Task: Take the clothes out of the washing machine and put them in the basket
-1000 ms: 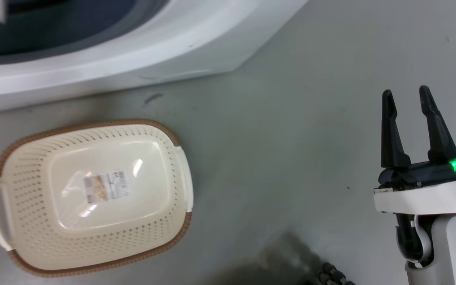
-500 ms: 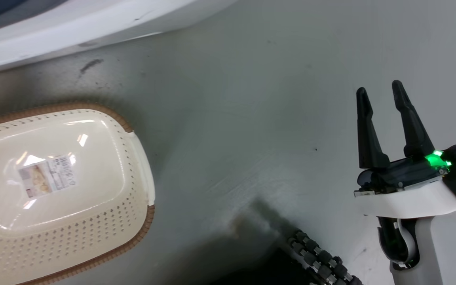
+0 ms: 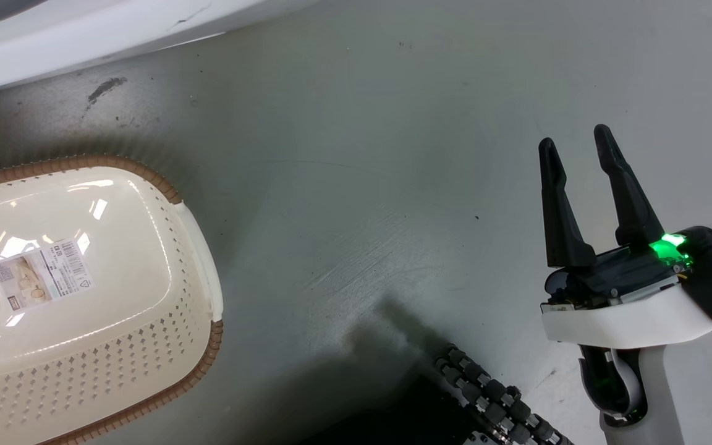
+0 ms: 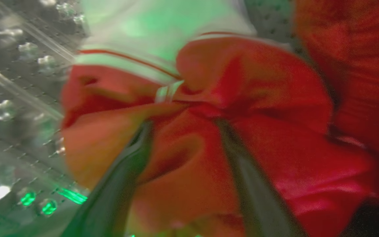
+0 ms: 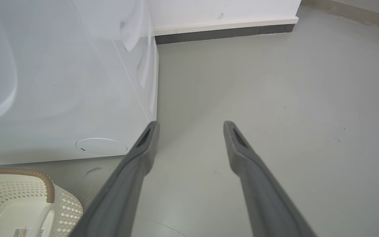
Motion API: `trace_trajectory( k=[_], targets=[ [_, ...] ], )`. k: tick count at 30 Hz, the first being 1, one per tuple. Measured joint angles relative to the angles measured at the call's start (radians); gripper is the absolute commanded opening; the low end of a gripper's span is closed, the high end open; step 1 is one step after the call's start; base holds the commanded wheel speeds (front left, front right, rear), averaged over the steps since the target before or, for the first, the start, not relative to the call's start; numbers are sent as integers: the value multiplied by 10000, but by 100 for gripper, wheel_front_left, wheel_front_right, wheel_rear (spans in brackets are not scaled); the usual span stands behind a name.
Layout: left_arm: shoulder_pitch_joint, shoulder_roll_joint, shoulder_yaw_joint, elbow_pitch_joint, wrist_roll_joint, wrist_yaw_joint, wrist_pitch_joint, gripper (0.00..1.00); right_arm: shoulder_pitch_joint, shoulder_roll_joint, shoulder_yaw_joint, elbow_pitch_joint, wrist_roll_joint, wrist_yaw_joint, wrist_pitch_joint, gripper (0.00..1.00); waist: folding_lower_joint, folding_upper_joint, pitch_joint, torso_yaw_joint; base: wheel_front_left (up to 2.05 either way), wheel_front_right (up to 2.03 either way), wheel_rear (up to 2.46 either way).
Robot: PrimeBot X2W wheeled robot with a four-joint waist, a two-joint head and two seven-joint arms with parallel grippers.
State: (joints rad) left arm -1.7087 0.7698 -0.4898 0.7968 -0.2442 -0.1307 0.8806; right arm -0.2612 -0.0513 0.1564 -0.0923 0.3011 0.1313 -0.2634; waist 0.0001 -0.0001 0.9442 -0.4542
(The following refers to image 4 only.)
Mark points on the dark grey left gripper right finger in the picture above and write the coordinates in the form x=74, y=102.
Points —
x=258, y=200

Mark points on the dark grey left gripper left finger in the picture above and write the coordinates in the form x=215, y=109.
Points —
x=110, y=197

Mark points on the red garment with white trim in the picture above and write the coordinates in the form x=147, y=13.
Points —
x=262, y=108

